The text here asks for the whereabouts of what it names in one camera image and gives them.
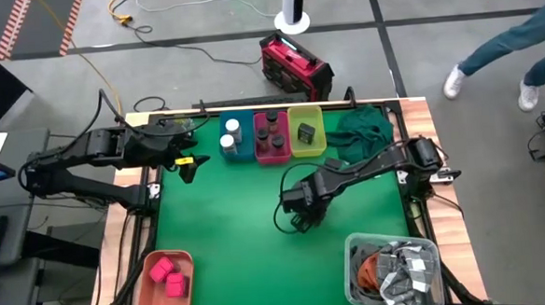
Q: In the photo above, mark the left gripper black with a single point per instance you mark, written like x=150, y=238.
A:
x=174, y=146

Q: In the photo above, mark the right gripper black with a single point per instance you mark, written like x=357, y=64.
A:
x=307, y=195

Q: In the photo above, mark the white lid spice jar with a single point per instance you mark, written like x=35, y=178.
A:
x=228, y=143
x=233, y=128

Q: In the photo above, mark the dark lid spice jar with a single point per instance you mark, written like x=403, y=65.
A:
x=278, y=144
x=263, y=138

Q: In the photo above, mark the black spice box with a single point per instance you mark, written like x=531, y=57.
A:
x=334, y=163
x=306, y=133

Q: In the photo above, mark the shiny lid spice jar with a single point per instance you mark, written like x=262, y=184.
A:
x=271, y=119

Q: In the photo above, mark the pink spice box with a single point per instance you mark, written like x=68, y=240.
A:
x=176, y=285
x=161, y=269

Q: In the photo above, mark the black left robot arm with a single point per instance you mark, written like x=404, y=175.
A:
x=90, y=148

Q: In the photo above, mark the small greenish translucent object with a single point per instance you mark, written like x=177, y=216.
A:
x=183, y=124

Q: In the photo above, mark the white mounting plate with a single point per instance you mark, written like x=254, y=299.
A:
x=153, y=191
x=401, y=177

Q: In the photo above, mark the blue plastic bin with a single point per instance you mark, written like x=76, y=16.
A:
x=249, y=144

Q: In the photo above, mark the green table mat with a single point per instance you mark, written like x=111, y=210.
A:
x=239, y=229

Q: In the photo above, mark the magenta plastic bin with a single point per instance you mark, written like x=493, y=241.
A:
x=273, y=161

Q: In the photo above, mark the yellow plastic bin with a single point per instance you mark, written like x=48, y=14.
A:
x=295, y=144

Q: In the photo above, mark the orange cloth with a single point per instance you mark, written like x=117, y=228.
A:
x=367, y=276

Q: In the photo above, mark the long black bar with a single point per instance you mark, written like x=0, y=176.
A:
x=251, y=101

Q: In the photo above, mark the clear plastic storage container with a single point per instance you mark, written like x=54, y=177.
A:
x=355, y=302

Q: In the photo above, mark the dark green cloth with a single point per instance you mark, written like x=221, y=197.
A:
x=360, y=131

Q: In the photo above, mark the grey patterned cloth pile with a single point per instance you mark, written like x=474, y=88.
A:
x=407, y=269

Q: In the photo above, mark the red black power station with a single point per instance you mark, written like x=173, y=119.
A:
x=296, y=67

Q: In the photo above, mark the grey desk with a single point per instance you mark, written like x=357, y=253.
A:
x=19, y=231

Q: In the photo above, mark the white fan base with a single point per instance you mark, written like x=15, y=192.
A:
x=292, y=2

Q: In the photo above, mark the person's white shoe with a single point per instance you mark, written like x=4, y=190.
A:
x=453, y=82
x=528, y=96

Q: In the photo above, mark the black metal table frame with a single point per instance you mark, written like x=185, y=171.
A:
x=416, y=224

